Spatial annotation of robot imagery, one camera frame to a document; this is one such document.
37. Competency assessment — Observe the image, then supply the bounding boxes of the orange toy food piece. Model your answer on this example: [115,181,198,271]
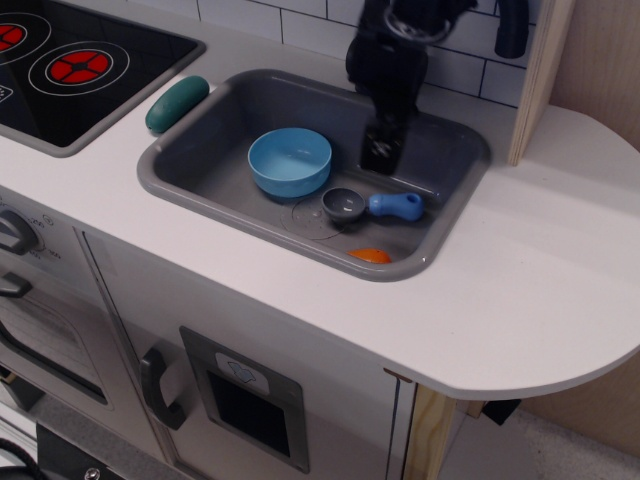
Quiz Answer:
[348,248,392,264]

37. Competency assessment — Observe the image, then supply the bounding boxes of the grey plastic sink basin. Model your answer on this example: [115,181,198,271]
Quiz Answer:
[137,70,491,281]

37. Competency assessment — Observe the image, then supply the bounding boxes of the dark grey toy faucet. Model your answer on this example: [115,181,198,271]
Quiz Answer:
[494,0,529,59]

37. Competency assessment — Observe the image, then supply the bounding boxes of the white cabinet door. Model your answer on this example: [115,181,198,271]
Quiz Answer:
[85,234,413,479]

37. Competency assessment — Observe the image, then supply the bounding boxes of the white toy oven door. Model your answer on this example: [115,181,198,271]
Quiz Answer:
[1,267,158,453]

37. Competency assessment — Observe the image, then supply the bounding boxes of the black cable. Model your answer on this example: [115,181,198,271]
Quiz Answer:
[0,437,44,480]

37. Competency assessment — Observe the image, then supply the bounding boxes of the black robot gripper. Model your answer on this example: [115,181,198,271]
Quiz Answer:
[346,1,478,175]

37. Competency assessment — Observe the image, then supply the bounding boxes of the dark grey cabinet door handle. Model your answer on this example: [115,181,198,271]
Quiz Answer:
[139,348,186,431]

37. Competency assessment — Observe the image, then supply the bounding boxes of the grey oven door handle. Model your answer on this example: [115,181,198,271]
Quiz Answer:
[0,272,32,298]

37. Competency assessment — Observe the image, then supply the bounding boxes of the grey ice dispenser panel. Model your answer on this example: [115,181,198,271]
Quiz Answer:
[180,326,310,474]

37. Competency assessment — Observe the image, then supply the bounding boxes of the black toy stove top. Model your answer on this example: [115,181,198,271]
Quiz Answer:
[1,1,205,158]

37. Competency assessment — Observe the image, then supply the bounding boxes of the blue plastic bowl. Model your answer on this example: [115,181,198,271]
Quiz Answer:
[247,127,333,198]

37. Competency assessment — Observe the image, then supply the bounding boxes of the grey oven knob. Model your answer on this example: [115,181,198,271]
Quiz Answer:
[1,210,39,256]

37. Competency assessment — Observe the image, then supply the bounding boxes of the light wooden side post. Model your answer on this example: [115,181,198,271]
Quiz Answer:
[507,0,575,166]

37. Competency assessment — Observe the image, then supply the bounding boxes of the grey spoon with blue handle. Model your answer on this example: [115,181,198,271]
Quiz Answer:
[321,187,424,225]

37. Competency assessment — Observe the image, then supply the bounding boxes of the green toy cucumber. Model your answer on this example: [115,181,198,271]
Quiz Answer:
[145,76,210,134]

